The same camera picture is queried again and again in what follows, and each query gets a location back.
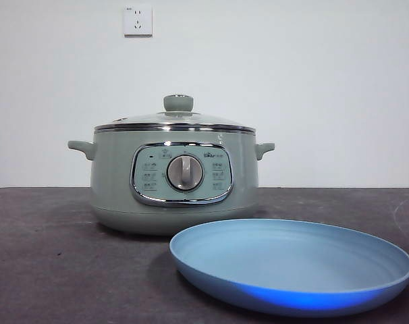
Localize blue round plate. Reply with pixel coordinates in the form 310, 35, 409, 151
169, 218, 409, 319

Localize glass lid with green knob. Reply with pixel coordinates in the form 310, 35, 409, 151
94, 94, 256, 133

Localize white wall power socket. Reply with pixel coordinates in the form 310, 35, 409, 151
124, 5, 154, 38

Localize pale green electric steamer pot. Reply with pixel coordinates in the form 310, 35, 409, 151
67, 127, 276, 236

